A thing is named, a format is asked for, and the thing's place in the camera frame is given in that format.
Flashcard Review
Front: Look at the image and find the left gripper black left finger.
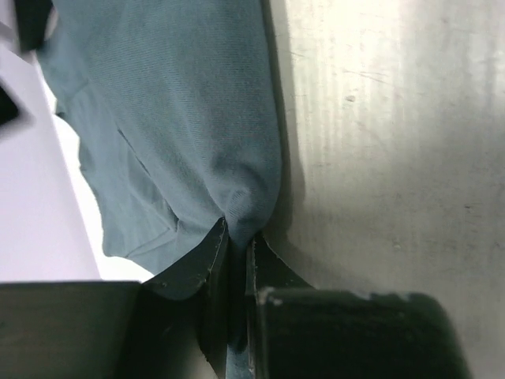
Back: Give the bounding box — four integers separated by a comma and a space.
122, 219, 229, 378

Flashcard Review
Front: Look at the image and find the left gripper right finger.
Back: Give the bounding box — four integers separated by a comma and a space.
245, 233, 312, 378

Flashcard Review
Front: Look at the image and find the blue-grey t shirt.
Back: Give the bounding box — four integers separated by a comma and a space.
39, 1, 282, 378

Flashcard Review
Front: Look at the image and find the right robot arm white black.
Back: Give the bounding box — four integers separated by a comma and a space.
1, 1, 58, 139

